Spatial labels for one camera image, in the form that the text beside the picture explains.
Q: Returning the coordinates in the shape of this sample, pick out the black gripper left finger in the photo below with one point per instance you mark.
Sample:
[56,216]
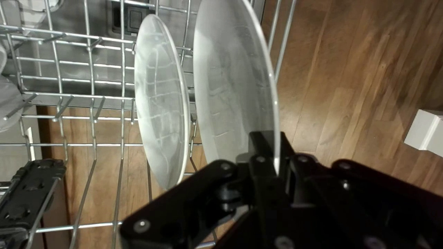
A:
[208,207]

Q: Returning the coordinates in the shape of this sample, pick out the open stainless dishwasher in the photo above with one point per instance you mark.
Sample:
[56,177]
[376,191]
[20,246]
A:
[71,70]

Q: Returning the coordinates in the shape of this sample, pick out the white mug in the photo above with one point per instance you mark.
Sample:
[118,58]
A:
[9,101]

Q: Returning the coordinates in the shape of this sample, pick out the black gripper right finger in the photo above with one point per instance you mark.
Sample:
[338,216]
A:
[369,211]

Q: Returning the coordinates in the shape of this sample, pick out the white rectangular block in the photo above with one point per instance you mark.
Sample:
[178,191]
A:
[427,133]

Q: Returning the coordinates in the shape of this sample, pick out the black plastic rack attachment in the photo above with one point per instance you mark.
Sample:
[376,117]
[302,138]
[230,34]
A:
[28,193]

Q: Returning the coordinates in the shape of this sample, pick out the white dinner plate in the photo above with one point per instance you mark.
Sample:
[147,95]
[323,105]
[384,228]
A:
[161,101]
[230,83]

